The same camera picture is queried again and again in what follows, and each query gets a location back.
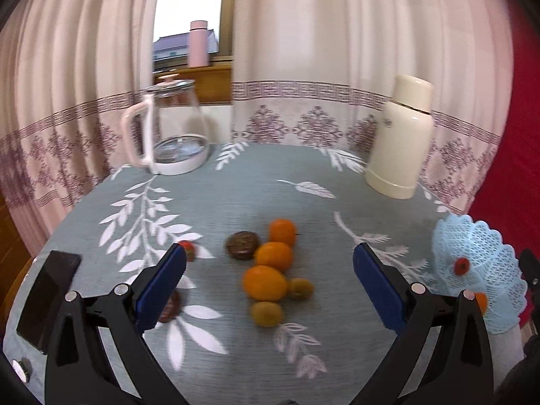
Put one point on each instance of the dark brown passion fruit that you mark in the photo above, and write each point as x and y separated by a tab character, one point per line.
173	306
241	244

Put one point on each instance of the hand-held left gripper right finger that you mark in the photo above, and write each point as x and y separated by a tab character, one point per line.
377	291

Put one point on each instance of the red strawberry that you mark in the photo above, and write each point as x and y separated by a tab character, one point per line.
190	249

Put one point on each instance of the building outside window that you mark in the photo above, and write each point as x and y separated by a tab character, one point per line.
173	46

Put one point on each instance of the oval yellow-orange citrus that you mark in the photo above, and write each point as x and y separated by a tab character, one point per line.
264	282

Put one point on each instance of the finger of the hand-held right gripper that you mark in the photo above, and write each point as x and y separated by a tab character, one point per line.
530	268

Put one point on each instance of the orange with stem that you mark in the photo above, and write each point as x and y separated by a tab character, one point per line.
282	232

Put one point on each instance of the small yellow-green fruit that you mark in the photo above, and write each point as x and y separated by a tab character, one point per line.
266	314
300	289

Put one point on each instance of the blue plastic lattice basket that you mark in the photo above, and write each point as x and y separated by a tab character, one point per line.
493	261

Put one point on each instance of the pink bottle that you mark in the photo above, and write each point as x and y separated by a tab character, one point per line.
198	46

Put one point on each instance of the round orange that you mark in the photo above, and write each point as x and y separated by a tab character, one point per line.
481	301
273	256

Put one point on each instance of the red tomato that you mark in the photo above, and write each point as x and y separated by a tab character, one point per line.
460	265

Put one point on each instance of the brown wooden cabinet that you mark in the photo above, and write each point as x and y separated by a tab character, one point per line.
10	240

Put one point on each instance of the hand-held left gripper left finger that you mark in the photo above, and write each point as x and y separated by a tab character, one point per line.
162	291

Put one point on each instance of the red quilted mattress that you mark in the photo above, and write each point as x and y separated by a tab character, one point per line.
519	135

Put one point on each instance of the wooden windowsill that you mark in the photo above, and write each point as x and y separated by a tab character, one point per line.
211	80

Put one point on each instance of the cream thermos flask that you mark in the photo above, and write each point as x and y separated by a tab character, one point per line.
400	147

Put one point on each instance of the pale patterned curtain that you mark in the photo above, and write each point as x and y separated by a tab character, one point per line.
316	29
63	71

